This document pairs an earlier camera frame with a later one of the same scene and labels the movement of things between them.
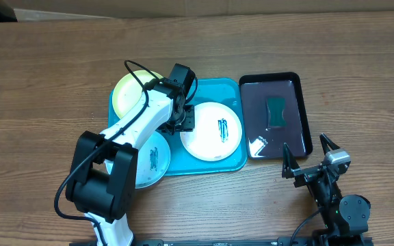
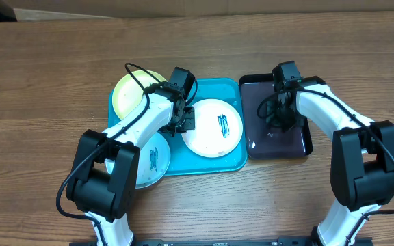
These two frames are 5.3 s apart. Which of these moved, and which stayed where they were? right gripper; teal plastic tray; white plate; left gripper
Moved: right gripper
Stayed: white plate; teal plastic tray; left gripper
